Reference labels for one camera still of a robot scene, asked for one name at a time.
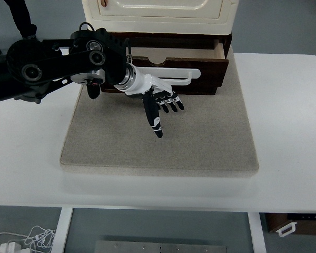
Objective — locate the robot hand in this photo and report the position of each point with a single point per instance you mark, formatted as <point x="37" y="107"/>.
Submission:
<point x="143" y="84"/>

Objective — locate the brown wooden drawer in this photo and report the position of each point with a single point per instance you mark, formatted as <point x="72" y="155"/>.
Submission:
<point x="210" y="73"/>

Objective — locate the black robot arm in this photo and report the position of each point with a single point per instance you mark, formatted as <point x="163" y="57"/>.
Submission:
<point x="58" y="66"/>

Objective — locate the cream cabinet with door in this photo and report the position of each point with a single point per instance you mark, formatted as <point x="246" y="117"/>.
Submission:
<point x="158" y="23"/>

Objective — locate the grey fabric mat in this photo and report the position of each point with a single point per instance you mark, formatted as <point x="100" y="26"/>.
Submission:
<point x="160" y="142"/>

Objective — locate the person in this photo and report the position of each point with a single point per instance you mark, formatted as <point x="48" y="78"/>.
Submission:
<point x="21" y="18"/>

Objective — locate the white table leg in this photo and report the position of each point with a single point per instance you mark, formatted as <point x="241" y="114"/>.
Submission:
<point x="256" y="234"/>
<point x="63" y="229"/>

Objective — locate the white charger plug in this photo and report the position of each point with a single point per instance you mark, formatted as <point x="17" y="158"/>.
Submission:
<point x="9" y="247"/>

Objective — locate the brown wooden box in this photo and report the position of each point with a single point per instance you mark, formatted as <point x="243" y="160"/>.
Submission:
<point x="305" y="224"/>

